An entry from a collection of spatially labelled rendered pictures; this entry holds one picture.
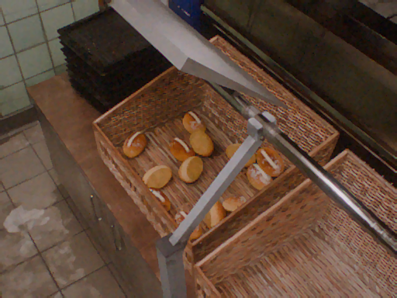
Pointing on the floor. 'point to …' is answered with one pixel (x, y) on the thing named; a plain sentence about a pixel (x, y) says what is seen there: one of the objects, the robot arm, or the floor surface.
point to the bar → (172, 257)
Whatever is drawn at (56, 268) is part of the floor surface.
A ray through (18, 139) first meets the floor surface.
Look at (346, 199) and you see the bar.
